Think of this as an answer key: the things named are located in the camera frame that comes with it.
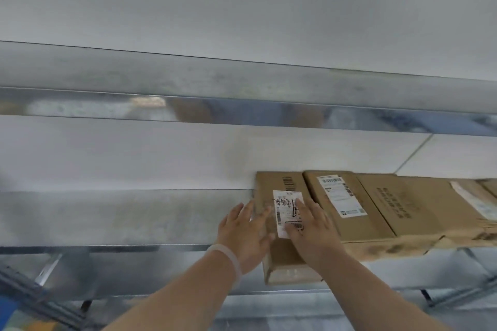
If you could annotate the person's right forearm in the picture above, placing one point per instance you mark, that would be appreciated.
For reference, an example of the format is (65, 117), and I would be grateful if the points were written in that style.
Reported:
(369, 296)

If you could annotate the metal shelving rack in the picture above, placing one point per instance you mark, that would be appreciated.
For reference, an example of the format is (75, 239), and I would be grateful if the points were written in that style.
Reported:
(116, 71)

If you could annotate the person's left hand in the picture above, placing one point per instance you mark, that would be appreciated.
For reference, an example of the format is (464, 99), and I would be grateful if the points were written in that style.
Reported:
(244, 241)

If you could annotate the box with torn label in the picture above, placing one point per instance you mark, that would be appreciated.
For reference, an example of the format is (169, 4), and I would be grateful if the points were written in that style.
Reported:
(446, 202)

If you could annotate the person's left forearm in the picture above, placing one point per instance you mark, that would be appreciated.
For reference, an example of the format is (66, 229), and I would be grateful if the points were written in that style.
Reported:
(174, 299)

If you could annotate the box with scribbled label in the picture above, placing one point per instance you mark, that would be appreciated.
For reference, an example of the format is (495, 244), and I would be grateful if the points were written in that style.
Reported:
(268, 187)

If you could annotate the yellow printed cardboard box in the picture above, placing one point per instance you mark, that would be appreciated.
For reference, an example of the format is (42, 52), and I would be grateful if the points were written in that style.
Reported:
(23, 323)

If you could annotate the cardboard box with white label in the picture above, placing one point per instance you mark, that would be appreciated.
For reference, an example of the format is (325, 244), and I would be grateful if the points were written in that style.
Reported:
(372, 222)

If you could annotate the box with Chinese print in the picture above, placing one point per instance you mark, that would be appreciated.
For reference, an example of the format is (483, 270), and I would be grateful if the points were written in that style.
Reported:
(419, 218)

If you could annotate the person's right hand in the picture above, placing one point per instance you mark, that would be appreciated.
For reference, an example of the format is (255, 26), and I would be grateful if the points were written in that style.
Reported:
(316, 237)

